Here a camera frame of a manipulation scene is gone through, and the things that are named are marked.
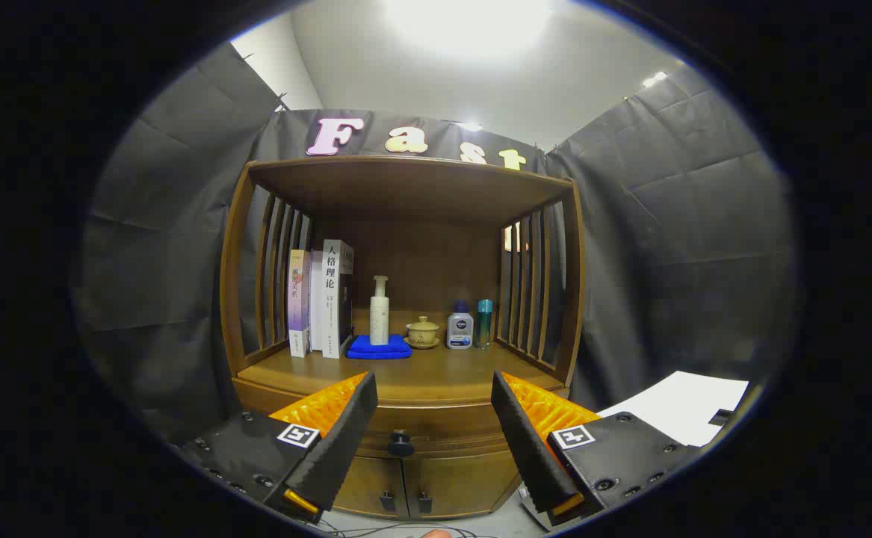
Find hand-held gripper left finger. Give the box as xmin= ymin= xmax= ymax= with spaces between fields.
xmin=182 ymin=371 xmax=379 ymax=524

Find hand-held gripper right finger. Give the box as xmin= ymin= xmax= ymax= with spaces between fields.
xmin=490 ymin=370 xmax=705 ymax=528

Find wooden drawer with black knob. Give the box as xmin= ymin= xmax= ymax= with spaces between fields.
xmin=238 ymin=381 xmax=571 ymax=458

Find wooden countertop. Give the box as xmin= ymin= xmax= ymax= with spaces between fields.
xmin=235 ymin=310 xmax=567 ymax=408

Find brown wooden cabinet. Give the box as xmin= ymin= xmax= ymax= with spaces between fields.
xmin=219 ymin=155 xmax=586 ymax=520

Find blue folded towel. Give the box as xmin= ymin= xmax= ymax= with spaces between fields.
xmin=346 ymin=334 xmax=412 ymax=360

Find thin white book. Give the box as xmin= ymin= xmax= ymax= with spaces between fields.
xmin=309 ymin=251 xmax=326 ymax=352

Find white pump bottle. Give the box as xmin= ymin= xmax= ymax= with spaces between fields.
xmin=370 ymin=275 xmax=391 ymax=346

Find white bottle with blue cap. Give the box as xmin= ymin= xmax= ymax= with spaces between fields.
xmin=447 ymin=300 xmax=474 ymax=350

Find yellow lidded teacup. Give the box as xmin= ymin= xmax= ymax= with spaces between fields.
xmin=405 ymin=315 xmax=442 ymax=350

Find thick white book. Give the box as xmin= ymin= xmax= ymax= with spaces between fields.
xmin=321 ymin=239 xmax=355 ymax=359

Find purple book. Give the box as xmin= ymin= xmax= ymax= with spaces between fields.
xmin=288 ymin=250 xmax=311 ymax=358

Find white storage box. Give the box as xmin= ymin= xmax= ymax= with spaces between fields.
xmin=596 ymin=371 xmax=750 ymax=448

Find black backdrop cloth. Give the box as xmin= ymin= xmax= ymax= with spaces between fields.
xmin=73 ymin=41 xmax=799 ymax=449

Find thin floor cable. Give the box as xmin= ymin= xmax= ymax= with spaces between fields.
xmin=316 ymin=522 xmax=481 ymax=538

